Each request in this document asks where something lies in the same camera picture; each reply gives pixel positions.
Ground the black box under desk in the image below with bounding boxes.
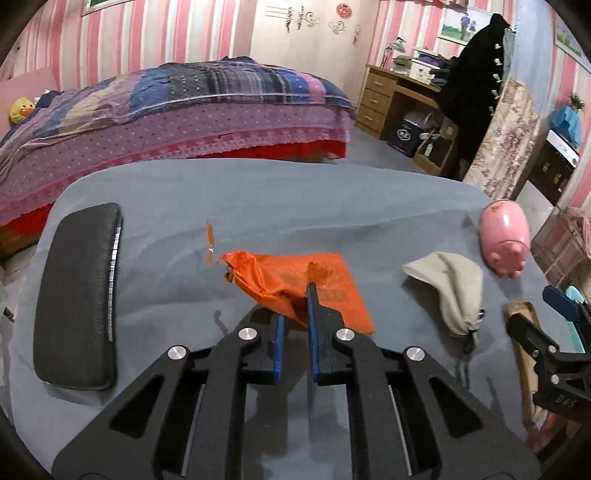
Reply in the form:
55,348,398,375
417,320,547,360
388,119,426,158

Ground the beige cloth mask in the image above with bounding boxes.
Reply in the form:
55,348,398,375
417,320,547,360
403,251,484,356

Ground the bed with purple blankets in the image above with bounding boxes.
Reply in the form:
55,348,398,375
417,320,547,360
1,57,356,225

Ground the pink pig mug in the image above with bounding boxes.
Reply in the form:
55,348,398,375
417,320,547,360
479,200,531,279

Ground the black hanging coat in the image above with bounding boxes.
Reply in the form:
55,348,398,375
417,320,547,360
437,13,510,180

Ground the blue cloth covered bottle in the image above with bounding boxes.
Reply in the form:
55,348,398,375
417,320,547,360
550,105,582,148

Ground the floral curtain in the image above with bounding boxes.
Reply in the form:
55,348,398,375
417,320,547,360
464,77,542,200

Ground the flat brown cardboard sheet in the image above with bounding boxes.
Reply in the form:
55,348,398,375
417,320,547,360
503,301,545,429

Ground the cream wardrobe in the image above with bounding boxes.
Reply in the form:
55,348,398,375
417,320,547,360
250,0,380,104

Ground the landscape wall picture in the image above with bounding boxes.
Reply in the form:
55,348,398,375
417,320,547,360
81,0,130,16

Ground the orange plastic bag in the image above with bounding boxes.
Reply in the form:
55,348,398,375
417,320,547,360
204,220,377,336

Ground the water dispenser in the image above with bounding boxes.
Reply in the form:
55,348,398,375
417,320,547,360
512,129,580,232

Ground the grey table cloth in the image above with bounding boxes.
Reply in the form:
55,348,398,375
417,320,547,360
8,159,573,479

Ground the wooden desk with drawers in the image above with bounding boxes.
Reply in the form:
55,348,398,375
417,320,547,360
356,66,458,176

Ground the light blue plastic basket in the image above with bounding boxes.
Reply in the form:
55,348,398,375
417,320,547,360
565,285,587,353

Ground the small potted plant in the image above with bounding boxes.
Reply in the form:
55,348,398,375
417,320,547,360
569,92,585,112

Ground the person's right hand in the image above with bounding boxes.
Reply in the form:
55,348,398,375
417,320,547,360
533,412,582,453

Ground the yellow duck plush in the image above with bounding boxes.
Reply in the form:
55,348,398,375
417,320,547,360
8,97,35,125

